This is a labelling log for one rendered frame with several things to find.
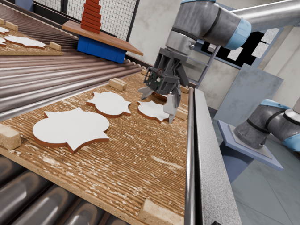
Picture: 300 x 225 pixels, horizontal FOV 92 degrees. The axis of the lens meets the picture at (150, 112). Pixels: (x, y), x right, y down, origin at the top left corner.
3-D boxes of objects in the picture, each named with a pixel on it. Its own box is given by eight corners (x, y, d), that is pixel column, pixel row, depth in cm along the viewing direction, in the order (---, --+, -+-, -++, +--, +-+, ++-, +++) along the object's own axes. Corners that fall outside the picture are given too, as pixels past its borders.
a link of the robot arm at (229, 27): (236, 22, 45) (206, 6, 43) (261, 22, 35) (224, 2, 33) (221, 48, 49) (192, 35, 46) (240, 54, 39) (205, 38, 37)
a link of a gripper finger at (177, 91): (166, 108, 46) (164, 81, 46) (169, 108, 48) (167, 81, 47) (179, 107, 43) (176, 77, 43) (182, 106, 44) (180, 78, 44)
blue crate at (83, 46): (116, 54, 129) (119, 43, 125) (123, 64, 106) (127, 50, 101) (77, 42, 115) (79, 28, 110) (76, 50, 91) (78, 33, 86)
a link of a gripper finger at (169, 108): (160, 125, 43) (157, 94, 43) (171, 122, 48) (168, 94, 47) (168, 125, 41) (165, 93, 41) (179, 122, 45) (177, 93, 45)
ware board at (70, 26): (127, 43, 143) (127, 41, 142) (143, 56, 104) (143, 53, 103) (68, 22, 119) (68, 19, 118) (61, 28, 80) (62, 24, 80)
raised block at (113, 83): (123, 90, 58) (125, 84, 57) (121, 91, 57) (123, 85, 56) (110, 84, 59) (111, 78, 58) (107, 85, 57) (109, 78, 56)
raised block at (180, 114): (185, 118, 56) (188, 113, 55) (185, 121, 55) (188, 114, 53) (170, 112, 57) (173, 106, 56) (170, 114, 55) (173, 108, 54)
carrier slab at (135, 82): (187, 96, 95) (188, 93, 94) (185, 122, 58) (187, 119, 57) (139, 74, 98) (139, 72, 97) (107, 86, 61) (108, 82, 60)
